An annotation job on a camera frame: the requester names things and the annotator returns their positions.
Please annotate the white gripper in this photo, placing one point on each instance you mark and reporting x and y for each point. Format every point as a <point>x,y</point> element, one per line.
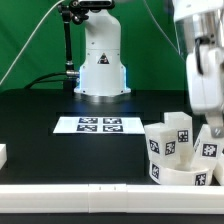
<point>206,91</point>

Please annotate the white round stool seat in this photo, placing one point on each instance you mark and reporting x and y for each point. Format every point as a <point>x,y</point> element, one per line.
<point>167,176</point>

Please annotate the paper sheet with fiducial tags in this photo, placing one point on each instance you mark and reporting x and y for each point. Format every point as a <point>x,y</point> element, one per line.
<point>99,125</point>

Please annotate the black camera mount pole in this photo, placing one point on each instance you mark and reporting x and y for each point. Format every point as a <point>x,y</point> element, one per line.
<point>68,36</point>

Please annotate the white U-shaped obstacle wall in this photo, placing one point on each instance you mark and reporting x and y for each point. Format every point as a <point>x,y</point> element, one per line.
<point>119,198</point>

